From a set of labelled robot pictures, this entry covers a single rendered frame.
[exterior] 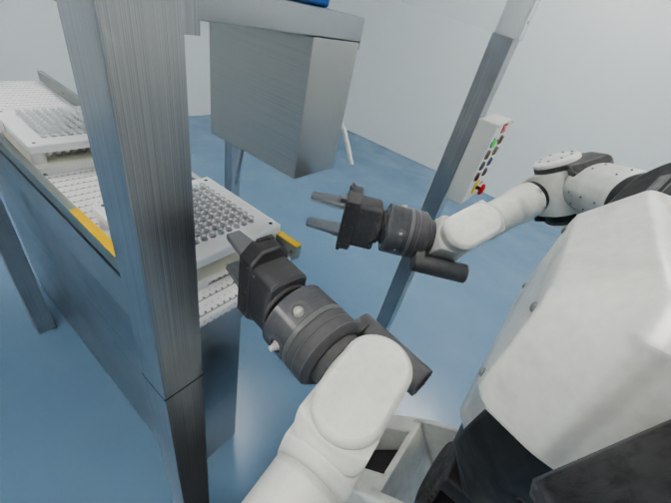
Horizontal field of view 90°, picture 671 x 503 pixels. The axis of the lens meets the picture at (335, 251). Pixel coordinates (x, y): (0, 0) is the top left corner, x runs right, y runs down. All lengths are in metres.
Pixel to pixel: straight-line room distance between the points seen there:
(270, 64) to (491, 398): 0.49
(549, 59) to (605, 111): 0.67
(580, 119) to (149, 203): 3.82
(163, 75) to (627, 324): 0.34
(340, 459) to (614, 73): 3.82
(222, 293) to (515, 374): 0.49
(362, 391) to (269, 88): 0.44
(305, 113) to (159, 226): 0.27
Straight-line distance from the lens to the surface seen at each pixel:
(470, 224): 0.61
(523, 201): 0.72
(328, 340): 0.34
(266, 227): 0.68
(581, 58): 3.96
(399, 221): 0.58
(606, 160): 0.74
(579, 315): 0.24
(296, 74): 0.53
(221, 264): 0.65
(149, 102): 0.31
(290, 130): 0.54
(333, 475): 0.30
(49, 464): 1.58
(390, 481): 0.60
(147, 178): 0.33
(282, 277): 0.39
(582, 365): 0.24
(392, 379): 0.31
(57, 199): 0.86
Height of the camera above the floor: 1.36
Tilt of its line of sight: 36 degrees down
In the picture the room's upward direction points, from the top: 14 degrees clockwise
